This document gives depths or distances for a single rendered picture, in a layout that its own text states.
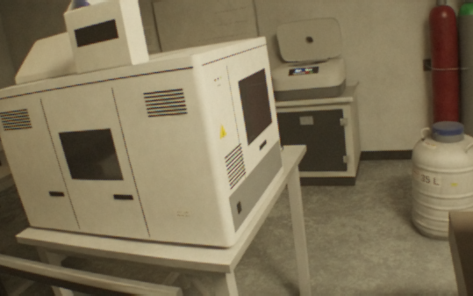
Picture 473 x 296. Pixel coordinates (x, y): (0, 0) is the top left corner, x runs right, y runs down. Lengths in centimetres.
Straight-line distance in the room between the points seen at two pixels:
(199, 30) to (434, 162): 280
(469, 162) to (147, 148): 196
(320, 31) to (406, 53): 83
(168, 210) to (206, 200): 13
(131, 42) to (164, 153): 30
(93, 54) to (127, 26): 13
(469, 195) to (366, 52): 182
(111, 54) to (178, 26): 335
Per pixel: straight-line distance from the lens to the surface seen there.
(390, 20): 383
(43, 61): 150
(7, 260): 122
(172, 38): 445
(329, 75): 328
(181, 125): 99
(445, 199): 260
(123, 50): 104
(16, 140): 147
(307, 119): 334
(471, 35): 361
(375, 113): 396
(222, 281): 116
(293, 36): 376
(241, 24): 408
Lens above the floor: 148
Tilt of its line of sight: 17 degrees down
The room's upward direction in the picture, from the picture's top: 10 degrees counter-clockwise
